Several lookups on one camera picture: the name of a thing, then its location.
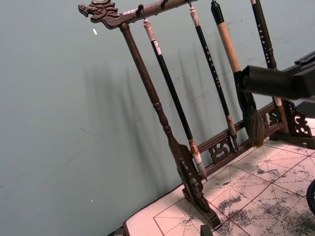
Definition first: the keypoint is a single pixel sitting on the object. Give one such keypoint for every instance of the thin black brush marbled cap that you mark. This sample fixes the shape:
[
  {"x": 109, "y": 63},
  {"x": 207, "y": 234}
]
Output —
[{"x": 213, "y": 73}]

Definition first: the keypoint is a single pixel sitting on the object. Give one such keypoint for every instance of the dark carved wooden brush rack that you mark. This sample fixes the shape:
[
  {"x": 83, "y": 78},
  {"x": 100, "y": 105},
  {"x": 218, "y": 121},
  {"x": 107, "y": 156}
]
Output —
[{"x": 137, "y": 61}]

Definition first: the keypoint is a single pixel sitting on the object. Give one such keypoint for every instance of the black brush with marbled ends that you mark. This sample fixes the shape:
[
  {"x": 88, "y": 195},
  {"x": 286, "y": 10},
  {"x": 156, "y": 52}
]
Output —
[{"x": 173, "y": 94}]

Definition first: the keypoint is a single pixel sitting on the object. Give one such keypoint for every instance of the black round object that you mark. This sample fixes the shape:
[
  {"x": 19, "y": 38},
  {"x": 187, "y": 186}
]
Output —
[{"x": 312, "y": 196}]

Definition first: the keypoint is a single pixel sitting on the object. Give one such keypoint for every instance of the dark green brush white characters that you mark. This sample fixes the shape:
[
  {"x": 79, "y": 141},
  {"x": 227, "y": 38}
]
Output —
[{"x": 263, "y": 37}]

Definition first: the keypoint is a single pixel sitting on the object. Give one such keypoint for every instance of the white calligraphy mat red grid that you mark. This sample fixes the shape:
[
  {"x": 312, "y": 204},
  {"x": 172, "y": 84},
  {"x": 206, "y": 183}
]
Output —
[{"x": 246, "y": 194}]

